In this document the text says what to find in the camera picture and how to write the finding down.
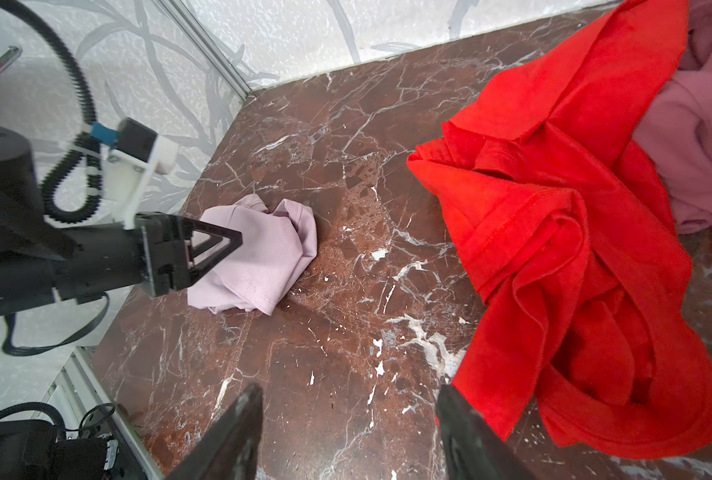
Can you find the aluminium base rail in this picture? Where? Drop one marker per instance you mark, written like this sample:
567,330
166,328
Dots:
75,392

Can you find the aluminium left corner post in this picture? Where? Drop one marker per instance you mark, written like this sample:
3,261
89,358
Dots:
200,37

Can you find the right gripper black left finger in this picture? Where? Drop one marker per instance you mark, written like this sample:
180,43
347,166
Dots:
230,448

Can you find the dusty pink ribbed cloth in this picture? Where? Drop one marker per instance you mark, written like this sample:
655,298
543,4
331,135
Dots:
676,131

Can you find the pale lilac cloth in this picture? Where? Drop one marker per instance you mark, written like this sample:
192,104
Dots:
277,247

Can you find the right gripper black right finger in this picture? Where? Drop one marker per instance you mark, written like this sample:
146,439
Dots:
472,450

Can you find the red cloth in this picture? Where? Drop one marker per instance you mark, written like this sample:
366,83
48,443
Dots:
565,231

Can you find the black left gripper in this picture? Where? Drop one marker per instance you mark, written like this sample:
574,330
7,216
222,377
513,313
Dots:
161,253

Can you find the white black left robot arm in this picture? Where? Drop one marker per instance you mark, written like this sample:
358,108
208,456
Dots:
41,264

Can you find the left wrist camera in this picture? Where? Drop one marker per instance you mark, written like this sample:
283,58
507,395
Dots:
135,154

